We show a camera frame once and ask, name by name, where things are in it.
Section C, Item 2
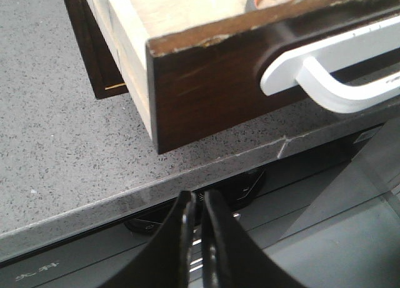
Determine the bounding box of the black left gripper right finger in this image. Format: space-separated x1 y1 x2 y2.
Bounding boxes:
201 190 304 287

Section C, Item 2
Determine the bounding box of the black built-in appliance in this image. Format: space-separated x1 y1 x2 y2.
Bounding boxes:
1 127 379 287

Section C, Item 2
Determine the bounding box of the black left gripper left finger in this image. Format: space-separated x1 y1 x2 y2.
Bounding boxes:
100 191 196 287

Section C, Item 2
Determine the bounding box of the white drawer handle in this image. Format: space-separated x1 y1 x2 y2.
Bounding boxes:
259 15 400 114

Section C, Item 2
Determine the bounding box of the dark wooden drawer cabinet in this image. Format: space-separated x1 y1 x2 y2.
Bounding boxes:
64 0 128 99

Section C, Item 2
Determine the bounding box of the silver appliance door handle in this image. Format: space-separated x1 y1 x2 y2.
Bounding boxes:
189 225 203 273

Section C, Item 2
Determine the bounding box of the grey cabinet door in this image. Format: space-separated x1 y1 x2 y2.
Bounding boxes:
265 119 399 287

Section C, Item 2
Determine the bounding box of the dark wooden drawer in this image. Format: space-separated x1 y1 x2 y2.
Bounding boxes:
87 0 399 154

